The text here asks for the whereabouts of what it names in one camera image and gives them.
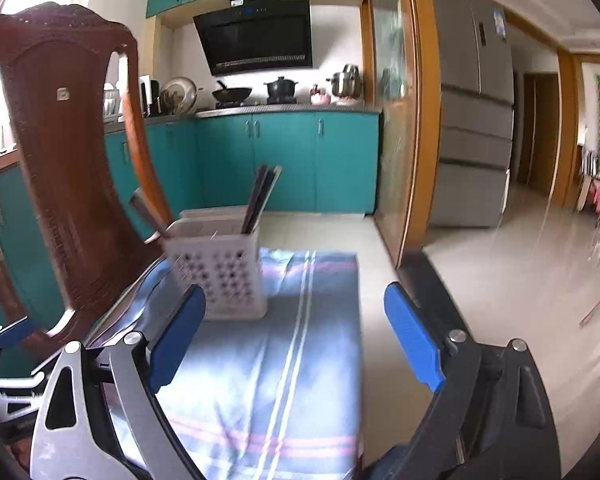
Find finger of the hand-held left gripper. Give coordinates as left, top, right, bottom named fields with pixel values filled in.
left=0, top=317, right=40, bottom=351

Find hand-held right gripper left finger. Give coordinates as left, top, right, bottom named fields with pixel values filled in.
left=30, top=284, right=207, bottom=480

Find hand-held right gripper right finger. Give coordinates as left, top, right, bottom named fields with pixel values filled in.
left=375, top=282, right=561, bottom=480

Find white perforated utensil holder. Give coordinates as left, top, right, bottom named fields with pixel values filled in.
left=161, top=205, right=269, bottom=322

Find blue striped cloth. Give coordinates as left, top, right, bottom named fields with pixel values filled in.
left=87, top=247, right=366, bottom=480

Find grey kitchen utensil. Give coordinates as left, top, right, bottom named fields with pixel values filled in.
left=129, top=187, right=175, bottom=243

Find dark wooden chair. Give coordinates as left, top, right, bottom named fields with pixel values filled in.
left=0, top=2, right=181, bottom=361

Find wooden framed glass door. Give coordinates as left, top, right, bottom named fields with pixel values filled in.
left=360, top=0, right=441, bottom=266

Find teal lower cabinets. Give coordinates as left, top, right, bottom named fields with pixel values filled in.
left=0, top=110, right=381, bottom=321

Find silver refrigerator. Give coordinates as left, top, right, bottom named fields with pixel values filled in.
left=427, top=0, right=515, bottom=229

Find brown wooden door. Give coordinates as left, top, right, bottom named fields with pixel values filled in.
left=517, top=72, right=561, bottom=196

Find round steel lid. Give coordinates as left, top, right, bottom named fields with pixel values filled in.
left=160, top=76, right=199, bottom=115

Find white electric kettle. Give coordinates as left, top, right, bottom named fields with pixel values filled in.
left=139, top=75, right=162, bottom=117

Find white dish rack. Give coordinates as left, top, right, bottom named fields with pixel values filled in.
left=102, top=82, right=123, bottom=118

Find gas stove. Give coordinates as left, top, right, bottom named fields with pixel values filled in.
left=215, top=99, right=301, bottom=109

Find black wok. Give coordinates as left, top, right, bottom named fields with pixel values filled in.
left=211, top=80, right=253, bottom=103

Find stainless steel pot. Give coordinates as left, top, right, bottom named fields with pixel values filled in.
left=326, top=64, right=363, bottom=103

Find black cooking pot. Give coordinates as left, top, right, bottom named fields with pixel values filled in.
left=264, top=76, right=297, bottom=103

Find black range hood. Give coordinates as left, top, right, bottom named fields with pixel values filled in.
left=193, top=0, right=314, bottom=77

